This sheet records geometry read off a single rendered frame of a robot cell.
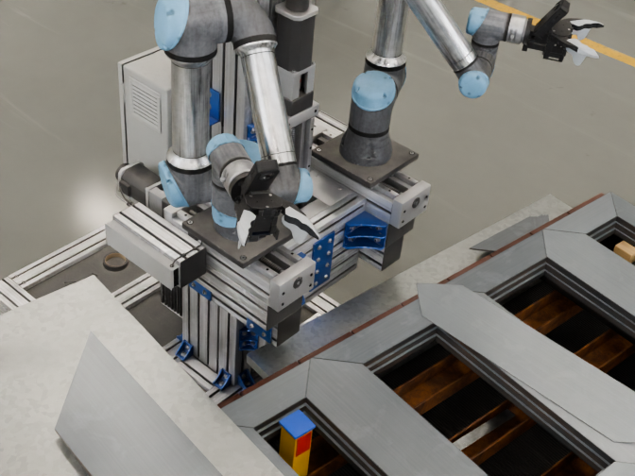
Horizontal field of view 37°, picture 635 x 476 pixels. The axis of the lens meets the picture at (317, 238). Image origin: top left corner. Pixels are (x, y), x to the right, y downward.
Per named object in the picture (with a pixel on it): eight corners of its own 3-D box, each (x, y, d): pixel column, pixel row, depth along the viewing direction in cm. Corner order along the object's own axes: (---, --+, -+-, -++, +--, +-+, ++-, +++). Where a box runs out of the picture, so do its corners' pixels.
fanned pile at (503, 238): (575, 233, 314) (578, 224, 312) (496, 279, 293) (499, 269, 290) (546, 213, 321) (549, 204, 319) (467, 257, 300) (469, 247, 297)
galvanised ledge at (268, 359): (594, 230, 321) (596, 224, 319) (292, 407, 251) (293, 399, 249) (548, 200, 332) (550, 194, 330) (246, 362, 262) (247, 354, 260)
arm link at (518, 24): (513, 8, 257) (509, 24, 251) (530, 10, 256) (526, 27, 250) (508, 31, 262) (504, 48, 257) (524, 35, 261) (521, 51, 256)
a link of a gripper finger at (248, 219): (241, 264, 177) (254, 238, 184) (246, 239, 173) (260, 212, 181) (225, 260, 177) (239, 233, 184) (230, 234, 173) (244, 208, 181)
